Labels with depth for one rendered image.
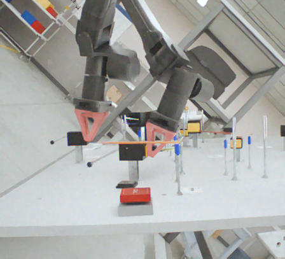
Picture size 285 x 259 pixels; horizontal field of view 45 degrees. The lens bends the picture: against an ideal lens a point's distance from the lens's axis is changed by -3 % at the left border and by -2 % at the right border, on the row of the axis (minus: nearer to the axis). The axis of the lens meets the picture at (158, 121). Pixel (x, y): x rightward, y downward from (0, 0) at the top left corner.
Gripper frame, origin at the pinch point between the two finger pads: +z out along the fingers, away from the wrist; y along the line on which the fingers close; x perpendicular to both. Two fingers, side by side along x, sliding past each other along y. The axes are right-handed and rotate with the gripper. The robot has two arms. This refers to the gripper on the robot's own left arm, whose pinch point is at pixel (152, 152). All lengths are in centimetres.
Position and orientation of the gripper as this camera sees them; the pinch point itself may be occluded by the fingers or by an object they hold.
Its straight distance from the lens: 81.9
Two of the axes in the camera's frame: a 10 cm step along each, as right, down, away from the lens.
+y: 1.6, -0.8, 9.8
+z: -3.7, 9.2, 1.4
